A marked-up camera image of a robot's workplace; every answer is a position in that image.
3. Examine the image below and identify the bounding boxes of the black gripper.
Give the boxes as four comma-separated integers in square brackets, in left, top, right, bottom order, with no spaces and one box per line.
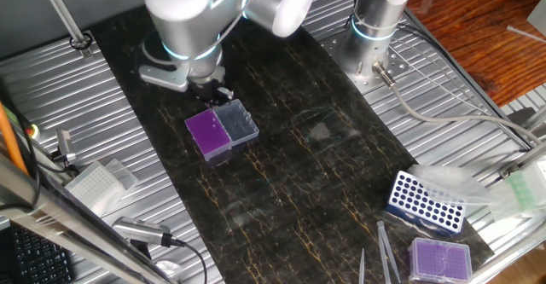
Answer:
[187,67,235,107]

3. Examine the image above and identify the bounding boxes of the open purple pipette tip box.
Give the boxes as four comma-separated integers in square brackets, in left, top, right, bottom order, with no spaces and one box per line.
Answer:
[184,98,260,162]

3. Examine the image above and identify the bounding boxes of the white pipette tip box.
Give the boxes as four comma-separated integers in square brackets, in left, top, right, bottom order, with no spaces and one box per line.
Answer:
[64,158,140,217]

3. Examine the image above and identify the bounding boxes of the medium clear pipette tip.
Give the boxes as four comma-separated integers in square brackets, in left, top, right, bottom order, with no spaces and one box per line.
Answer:
[357,247,367,284]

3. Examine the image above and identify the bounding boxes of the blue pipette tip rack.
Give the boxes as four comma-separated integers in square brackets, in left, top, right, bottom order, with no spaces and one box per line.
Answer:
[385,170,467,236]

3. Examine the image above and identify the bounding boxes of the closed purple pipette tip box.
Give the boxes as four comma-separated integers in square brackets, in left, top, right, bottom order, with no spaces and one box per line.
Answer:
[407,237,473,284]

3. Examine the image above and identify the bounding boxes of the green pipette tip box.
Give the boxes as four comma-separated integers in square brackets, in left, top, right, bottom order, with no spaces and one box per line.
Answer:
[505,155,546,212]

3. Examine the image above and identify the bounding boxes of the black marble pattern mat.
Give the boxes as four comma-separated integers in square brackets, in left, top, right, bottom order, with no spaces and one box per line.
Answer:
[88,2,496,284]

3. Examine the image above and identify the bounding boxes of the white crumpled tissue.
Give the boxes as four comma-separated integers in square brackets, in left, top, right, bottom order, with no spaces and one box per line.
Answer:
[154,259,185,281]

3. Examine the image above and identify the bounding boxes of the metal stand pole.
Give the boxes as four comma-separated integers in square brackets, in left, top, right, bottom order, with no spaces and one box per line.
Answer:
[35,0,95,60]

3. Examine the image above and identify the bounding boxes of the orange tube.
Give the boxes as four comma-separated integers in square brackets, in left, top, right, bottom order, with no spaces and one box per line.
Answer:
[0,102,29,175]

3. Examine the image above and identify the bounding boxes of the black keyboard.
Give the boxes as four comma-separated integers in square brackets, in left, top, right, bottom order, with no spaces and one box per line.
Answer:
[7,223,76,284]

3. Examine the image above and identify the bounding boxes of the clear plastic bag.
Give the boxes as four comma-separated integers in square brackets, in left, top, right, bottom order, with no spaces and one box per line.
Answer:
[407,164,508,206]

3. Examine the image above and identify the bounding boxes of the aluminium profile piece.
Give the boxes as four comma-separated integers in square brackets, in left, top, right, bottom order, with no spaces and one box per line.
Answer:
[497,141,546,179]

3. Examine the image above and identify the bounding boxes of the black block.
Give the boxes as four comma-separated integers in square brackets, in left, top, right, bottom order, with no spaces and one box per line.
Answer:
[506,107,539,127]

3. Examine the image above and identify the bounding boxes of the thin white stick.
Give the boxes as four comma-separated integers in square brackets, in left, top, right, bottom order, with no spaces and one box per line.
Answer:
[505,24,546,44]

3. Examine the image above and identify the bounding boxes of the grey box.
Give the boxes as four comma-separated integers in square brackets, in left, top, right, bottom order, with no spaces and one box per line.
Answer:
[526,3,546,38]

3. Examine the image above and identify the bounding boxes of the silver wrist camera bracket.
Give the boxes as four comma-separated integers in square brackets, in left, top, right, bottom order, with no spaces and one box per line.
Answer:
[138,64,189,92]

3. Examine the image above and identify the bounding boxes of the silver ribbed camera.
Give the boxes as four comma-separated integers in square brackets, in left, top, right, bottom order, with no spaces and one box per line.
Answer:
[111,216,174,247]

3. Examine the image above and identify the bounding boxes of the small silver camera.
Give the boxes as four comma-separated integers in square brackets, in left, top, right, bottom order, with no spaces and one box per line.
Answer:
[51,129,78,165]

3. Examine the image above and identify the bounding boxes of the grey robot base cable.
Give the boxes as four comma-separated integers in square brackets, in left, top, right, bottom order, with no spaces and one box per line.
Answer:
[371,61,543,145]

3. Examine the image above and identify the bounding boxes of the black camera cable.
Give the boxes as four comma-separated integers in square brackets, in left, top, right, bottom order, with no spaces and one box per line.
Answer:
[170,237,209,284]

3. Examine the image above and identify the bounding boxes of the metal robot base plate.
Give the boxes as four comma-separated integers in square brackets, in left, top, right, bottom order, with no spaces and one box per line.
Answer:
[318,26,411,96]

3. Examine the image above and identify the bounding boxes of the black hanging cable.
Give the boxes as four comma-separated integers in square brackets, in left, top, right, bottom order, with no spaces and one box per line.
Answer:
[0,78,42,212]

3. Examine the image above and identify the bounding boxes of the aluminium frame bar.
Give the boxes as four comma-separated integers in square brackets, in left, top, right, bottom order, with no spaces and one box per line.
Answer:
[0,154,176,284]

